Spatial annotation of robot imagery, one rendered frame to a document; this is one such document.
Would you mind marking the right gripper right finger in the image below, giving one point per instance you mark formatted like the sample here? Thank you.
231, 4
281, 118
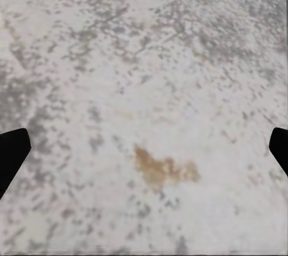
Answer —
278, 146

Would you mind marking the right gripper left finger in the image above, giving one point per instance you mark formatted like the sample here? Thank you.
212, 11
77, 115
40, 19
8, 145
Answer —
14, 148

